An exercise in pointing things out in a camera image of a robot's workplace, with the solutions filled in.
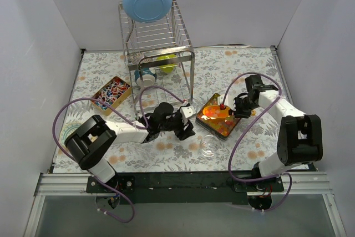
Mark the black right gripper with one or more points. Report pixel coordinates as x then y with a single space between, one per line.
238 106

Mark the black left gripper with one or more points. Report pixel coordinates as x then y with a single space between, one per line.
181 125

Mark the yellow plastic scoop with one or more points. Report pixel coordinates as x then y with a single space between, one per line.
217 112

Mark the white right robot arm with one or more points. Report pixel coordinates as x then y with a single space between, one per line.
300 135

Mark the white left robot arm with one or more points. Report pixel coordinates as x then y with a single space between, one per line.
89 143

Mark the clear plastic jar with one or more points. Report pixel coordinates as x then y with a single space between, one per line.
209 145

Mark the floral patterned table mat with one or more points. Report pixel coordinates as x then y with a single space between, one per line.
90 144

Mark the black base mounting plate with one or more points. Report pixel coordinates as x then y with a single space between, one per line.
189 187

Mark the blue and white mug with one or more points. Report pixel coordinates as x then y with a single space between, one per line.
147 77

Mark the gold tin of small items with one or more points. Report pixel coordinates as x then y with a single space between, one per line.
114 92

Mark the patterned ceramic bowl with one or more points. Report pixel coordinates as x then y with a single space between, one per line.
67 130

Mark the blue plate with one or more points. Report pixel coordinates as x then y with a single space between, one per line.
146 11

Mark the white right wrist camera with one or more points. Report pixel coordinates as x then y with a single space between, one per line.
226 101

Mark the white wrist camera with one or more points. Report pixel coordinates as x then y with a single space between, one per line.
187 112
226 101

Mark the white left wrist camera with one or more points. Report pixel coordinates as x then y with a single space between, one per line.
187 112

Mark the steel wire dish rack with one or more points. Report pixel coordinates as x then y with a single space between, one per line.
165 46

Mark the aluminium table edge rail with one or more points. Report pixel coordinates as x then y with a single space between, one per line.
184 204

